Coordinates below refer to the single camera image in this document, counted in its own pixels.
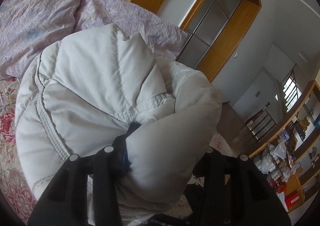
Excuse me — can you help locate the dark wooden chair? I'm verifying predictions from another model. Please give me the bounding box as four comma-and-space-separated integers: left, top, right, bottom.
245, 110, 277, 141

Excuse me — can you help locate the red box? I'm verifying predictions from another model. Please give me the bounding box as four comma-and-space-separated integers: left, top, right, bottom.
284, 191, 302, 207

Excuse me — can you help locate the wooden door frame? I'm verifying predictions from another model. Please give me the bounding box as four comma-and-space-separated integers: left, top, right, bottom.
129, 0, 262, 83

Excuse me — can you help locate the cream quilted down jacket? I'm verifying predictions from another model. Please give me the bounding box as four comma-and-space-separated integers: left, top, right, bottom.
15, 23, 223, 226

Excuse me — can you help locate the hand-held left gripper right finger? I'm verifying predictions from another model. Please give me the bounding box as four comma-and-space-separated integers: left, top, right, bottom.
192, 147, 292, 226

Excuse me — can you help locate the lilac crinkled pillow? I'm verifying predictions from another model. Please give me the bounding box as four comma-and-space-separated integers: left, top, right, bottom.
0, 0, 94, 78
75, 0, 188, 60

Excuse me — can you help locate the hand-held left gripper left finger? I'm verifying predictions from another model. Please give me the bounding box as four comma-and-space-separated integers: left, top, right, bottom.
27, 121, 140, 226

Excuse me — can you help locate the barred window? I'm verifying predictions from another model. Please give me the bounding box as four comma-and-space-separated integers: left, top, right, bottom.
281, 77, 302, 112

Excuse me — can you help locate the wooden shelf unit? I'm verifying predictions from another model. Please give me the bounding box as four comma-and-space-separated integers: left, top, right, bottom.
247, 80, 320, 216

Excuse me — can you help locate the golden figurine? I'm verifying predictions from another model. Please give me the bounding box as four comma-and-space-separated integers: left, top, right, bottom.
297, 117, 311, 133

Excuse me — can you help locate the floral bed sheet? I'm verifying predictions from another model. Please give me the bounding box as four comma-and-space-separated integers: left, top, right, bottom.
0, 77, 235, 226

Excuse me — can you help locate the frosted glass sliding door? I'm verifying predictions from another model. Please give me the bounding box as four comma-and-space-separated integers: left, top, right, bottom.
176, 0, 243, 68

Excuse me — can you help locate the white plastic bag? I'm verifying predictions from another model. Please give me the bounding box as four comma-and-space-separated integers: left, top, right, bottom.
254, 141, 287, 174

